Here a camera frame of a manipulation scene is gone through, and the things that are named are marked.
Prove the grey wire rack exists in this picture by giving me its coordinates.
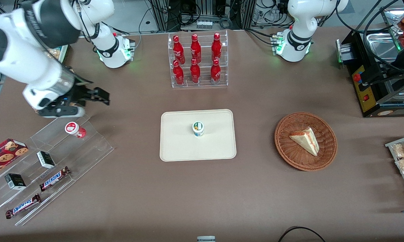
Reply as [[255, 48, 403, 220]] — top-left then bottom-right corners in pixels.
[[385, 134, 404, 205]]

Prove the beige plastic tray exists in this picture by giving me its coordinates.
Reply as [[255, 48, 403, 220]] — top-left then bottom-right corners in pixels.
[[160, 109, 237, 162]]

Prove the black sealing machine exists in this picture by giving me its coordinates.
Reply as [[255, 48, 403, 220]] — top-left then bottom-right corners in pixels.
[[336, 30, 404, 118]]

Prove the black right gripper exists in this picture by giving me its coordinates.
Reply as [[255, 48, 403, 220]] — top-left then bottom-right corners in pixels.
[[58, 67, 111, 108]]

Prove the red plaid cookie box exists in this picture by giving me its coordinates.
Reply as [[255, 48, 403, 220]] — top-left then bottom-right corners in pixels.
[[0, 138, 29, 178]]

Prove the small black box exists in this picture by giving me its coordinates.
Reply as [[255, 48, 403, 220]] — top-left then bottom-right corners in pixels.
[[4, 173, 27, 190], [37, 151, 55, 169]]

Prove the Snickers chocolate bar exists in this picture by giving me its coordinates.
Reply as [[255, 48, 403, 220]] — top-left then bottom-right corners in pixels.
[[39, 166, 71, 192], [5, 194, 42, 219]]

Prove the stainless steel tray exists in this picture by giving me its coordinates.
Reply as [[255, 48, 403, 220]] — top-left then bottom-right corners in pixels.
[[365, 7, 404, 64]]

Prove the clear acrylic bottle rack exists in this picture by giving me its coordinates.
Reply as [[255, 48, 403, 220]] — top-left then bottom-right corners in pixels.
[[167, 30, 229, 88]]

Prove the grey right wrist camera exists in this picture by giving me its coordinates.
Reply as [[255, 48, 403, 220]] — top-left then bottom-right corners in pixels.
[[37, 106, 86, 118]]

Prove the clear acrylic stepped display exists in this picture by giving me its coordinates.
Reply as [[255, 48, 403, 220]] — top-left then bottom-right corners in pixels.
[[0, 113, 114, 226]]

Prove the white rectangular snack bin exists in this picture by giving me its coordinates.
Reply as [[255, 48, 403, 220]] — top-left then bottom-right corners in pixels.
[[50, 45, 70, 65]]

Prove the round brown wicker basket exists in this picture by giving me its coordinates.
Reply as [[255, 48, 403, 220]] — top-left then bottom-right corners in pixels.
[[275, 112, 338, 171]]

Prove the red lid yogurt cup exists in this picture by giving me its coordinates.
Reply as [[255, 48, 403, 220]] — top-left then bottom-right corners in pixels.
[[65, 122, 87, 138]]

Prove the wrapped triangle sandwich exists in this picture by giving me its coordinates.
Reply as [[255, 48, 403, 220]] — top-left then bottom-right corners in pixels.
[[289, 127, 320, 157]]

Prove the black looping cable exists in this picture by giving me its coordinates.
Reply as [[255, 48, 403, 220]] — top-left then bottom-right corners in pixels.
[[336, 0, 404, 73]]

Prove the red cola bottle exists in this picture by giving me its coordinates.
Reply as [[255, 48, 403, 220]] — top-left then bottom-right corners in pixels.
[[211, 33, 222, 62], [173, 60, 185, 85], [210, 59, 221, 84], [191, 34, 202, 64], [173, 35, 185, 64], [190, 58, 201, 84]]

